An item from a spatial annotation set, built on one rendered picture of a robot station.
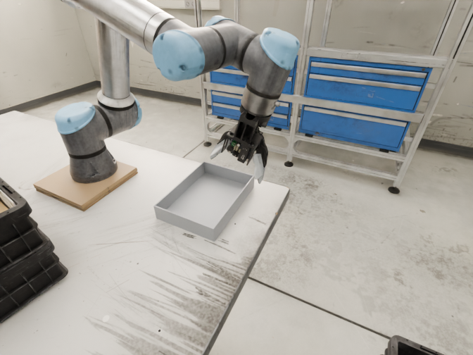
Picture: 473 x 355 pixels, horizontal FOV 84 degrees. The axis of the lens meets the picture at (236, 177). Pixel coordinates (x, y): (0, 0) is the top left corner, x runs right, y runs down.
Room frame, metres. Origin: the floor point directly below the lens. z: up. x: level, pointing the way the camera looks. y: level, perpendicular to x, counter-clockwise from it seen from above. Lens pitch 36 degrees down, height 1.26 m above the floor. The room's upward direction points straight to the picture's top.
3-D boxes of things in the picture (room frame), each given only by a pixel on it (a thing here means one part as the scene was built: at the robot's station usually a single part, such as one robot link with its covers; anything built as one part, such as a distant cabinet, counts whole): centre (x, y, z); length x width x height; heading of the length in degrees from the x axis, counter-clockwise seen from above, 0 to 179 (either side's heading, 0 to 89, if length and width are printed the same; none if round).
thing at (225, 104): (2.12, -0.10, 0.60); 0.72 x 0.03 x 0.56; 64
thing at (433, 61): (1.97, -0.47, 0.91); 1.70 x 0.10 x 0.05; 64
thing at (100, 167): (0.78, 0.50, 0.78); 0.15 x 0.15 x 0.10
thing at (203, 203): (0.64, 0.09, 0.73); 0.27 x 0.20 x 0.05; 154
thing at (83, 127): (0.79, 0.50, 0.89); 0.13 x 0.12 x 0.14; 145
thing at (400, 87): (1.77, -0.82, 0.60); 0.72 x 0.03 x 0.56; 64
